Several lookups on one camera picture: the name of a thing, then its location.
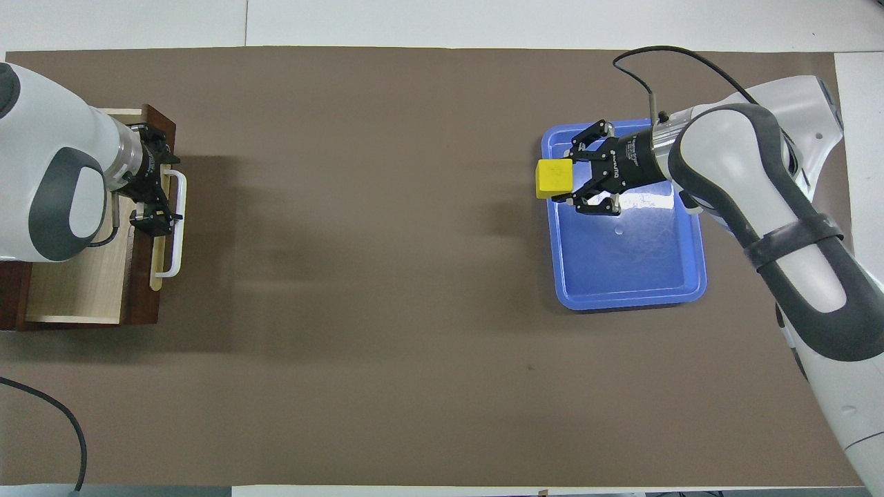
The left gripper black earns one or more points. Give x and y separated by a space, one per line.
152 176

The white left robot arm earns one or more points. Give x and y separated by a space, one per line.
48 152

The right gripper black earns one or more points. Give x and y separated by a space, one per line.
628 162

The blue plastic tray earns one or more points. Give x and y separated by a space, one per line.
621 262

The brown table mat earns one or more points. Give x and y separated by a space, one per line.
380 276

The yellow cube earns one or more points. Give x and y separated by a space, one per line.
554 179

